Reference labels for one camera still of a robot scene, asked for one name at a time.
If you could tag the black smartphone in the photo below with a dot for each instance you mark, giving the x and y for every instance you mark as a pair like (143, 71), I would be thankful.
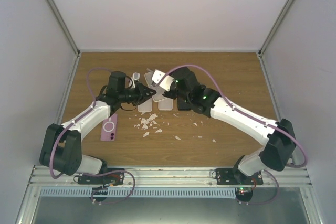
(183, 105)

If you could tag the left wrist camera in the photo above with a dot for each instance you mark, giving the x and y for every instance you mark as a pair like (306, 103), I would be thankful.
(134, 79)

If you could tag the aluminium rail frame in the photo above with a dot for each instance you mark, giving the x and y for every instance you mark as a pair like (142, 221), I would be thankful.
(194, 177)

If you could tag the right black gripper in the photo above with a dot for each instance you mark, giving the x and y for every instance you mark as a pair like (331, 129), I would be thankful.
(166, 94)

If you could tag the left aluminium corner post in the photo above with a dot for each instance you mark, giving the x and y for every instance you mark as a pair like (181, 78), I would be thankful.
(58, 17)

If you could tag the beige phone case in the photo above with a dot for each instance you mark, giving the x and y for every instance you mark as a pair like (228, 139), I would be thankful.
(165, 104)

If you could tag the beige phone with ring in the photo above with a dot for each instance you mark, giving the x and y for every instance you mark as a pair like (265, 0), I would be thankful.
(159, 91)

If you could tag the purple phone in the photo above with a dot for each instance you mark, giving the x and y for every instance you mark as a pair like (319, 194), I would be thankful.
(109, 128)

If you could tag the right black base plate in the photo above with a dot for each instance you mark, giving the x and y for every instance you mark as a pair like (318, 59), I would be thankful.
(226, 177)

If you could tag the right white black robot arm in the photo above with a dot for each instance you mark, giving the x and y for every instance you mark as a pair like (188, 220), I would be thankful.
(275, 138)

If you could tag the white paint chip patch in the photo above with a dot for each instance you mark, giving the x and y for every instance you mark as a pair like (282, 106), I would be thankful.
(148, 123)

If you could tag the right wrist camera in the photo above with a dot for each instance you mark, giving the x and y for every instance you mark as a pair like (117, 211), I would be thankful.
(162, 81)

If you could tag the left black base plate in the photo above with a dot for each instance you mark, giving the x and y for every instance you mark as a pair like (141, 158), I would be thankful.
(116, 178)

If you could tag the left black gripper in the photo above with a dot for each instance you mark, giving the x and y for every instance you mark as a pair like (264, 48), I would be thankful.
(142, 91)

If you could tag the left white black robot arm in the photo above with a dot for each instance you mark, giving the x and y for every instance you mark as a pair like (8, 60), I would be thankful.
(62, 147)

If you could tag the right aluminium corner post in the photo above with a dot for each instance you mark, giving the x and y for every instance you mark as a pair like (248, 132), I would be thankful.
(279, 20)

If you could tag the grey slotted cable duct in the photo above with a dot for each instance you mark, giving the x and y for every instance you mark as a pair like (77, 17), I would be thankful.
(120, 192)

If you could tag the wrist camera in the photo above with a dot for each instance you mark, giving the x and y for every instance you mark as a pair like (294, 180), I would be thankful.
(162, 81)
(134, 79)

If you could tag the white phone face down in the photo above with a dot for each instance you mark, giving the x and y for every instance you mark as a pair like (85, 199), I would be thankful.
(145, 107)

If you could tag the aluminium corner post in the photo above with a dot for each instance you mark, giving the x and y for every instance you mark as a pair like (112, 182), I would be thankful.
(58, 17)
(279, 20)

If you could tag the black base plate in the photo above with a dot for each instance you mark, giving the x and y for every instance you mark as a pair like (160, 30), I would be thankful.
(116, 178)
(226, 177)

